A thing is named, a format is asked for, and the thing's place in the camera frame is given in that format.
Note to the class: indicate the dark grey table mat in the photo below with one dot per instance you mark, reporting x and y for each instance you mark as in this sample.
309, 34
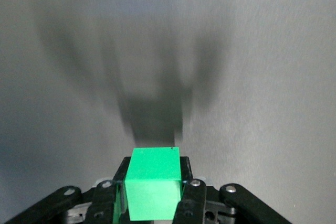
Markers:
236, 51

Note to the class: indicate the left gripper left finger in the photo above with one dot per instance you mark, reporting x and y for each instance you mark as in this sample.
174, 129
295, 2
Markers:
103, 200

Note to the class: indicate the small green cube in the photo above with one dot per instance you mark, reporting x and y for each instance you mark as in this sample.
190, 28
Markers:
152, 187

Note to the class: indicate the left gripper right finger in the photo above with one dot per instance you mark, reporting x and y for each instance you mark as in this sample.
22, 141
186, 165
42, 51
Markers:
193, 200

